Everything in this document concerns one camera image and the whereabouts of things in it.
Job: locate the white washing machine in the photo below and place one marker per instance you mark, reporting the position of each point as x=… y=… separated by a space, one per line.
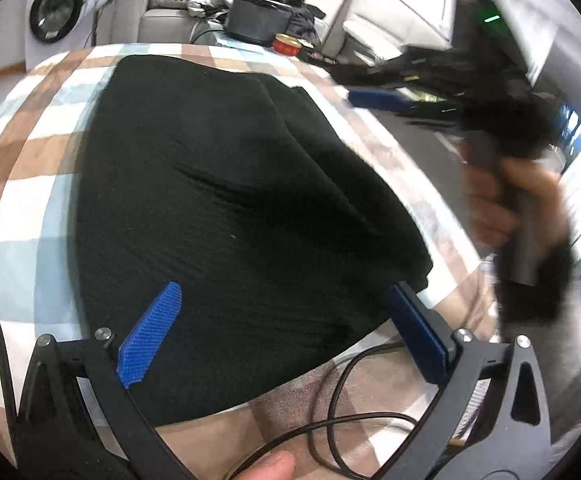
x=55 y=12

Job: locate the person's right hand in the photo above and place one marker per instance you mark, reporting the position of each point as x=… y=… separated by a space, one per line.
x=490 y=210

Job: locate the black knit sweater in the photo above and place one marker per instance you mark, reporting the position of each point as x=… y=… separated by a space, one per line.
x=220 y=210

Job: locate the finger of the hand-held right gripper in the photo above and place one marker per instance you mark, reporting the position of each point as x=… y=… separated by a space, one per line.
x=375 y=98
x=395 y=67

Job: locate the grey garment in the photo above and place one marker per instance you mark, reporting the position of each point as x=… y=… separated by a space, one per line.
x=208 y=2

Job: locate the grey sofa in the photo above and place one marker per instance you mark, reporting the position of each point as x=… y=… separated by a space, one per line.
x=165 y=25

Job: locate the tray with food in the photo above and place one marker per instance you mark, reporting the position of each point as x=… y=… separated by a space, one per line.
x=320 y=57

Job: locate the person's left hand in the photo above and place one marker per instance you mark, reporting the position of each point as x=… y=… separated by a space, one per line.
x=265 y=467

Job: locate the checkered tablecloth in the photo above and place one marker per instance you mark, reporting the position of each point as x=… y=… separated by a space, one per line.
x=20 y=160

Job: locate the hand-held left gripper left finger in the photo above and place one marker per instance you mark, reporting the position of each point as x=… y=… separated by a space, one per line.
x=150 y=335

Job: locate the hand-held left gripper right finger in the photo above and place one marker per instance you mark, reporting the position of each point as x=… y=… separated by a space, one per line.
x=418 y=335

